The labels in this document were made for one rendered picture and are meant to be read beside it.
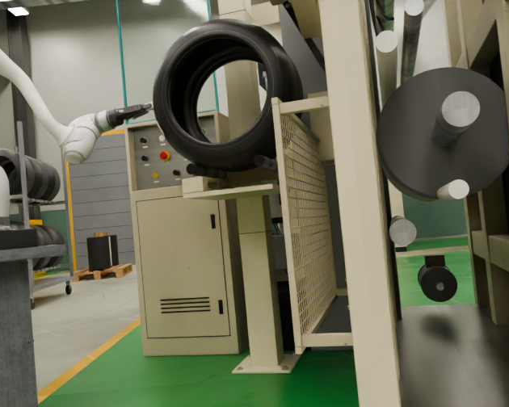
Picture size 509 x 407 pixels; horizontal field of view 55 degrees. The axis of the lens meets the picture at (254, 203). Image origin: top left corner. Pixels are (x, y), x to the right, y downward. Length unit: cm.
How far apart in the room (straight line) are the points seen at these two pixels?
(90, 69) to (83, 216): 340
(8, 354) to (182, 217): 109
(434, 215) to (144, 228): 956
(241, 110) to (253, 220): 52
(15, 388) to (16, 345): 15
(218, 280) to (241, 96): 94
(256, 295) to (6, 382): 105
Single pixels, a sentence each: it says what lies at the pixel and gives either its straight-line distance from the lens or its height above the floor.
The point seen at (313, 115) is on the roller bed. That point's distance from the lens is 217.
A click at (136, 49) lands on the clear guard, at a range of 295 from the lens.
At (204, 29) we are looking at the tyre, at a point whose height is 143.
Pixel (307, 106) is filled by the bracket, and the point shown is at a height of 96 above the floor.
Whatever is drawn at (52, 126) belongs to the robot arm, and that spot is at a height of 113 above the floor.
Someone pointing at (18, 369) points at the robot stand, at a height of 22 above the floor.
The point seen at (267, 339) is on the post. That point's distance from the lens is 232.
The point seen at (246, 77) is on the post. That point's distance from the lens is 236.
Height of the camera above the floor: 66
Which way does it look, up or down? 2 degrees up
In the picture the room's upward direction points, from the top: 5 degrees counter-clockwise
